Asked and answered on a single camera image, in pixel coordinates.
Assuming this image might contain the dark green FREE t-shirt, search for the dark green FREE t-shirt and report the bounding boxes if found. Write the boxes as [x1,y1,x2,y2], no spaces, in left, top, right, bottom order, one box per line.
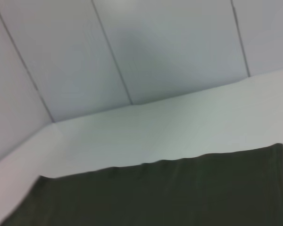
[0,143,283,226]

